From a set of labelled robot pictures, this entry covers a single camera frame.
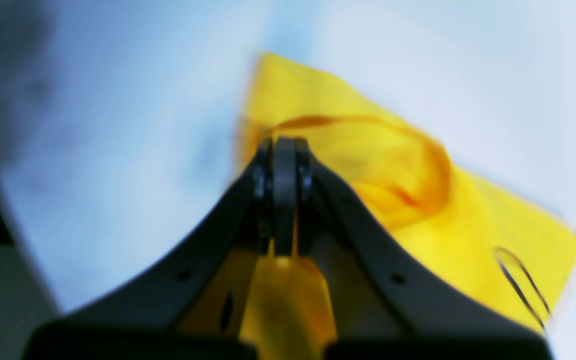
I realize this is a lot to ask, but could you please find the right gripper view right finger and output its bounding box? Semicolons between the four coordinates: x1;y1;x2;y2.
272;137;553;360

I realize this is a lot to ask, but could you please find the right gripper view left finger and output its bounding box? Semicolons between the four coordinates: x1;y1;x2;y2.
22;139;273;360

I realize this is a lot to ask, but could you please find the orange T-shirt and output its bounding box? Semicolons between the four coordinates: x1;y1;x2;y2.
237;53;576;360

